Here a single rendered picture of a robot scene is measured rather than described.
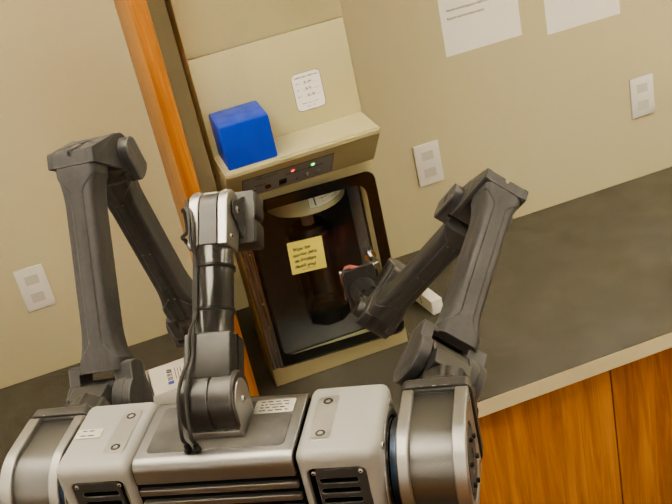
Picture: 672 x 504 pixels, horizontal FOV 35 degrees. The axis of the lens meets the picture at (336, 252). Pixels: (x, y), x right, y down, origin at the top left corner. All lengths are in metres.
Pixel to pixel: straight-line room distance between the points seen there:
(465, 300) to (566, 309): 1.00
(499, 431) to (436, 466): 1.11
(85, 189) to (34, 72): 0.95
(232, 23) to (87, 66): 0.53
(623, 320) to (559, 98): 0.73
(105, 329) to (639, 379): 1.29
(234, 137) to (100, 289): 0.57
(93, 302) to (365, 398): 0.48
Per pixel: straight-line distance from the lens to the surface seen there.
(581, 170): 2.98
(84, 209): 1.57
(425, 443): 1.22
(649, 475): 2.60
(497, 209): 1.61
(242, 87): 2.10
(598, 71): 2.91
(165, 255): 1.76
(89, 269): 1.56
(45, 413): 1.45
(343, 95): 2.16
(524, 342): 2.37
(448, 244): 1.76
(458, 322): 1.45
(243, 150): 2.02
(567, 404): 2.36
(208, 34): 2.07
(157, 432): 1.30
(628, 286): 2.53
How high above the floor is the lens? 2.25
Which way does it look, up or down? 27 degrees down
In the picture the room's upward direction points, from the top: 13 degrees counter-clockwise
